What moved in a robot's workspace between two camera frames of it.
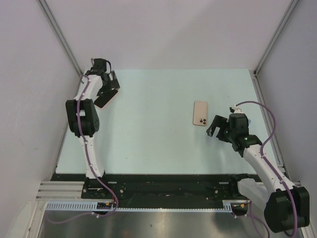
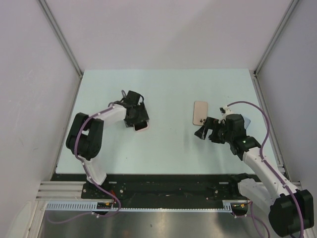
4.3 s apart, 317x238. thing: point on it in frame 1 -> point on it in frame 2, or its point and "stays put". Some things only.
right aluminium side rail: x=277 y=149 stays put
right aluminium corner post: x=292 y=6 stays put
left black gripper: x=113 y=84 -> x=143 y=116
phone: x=103 y=101 -> x=139 y=126
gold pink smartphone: x=200 y=113 stays put
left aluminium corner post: x=61 y=36 stays put
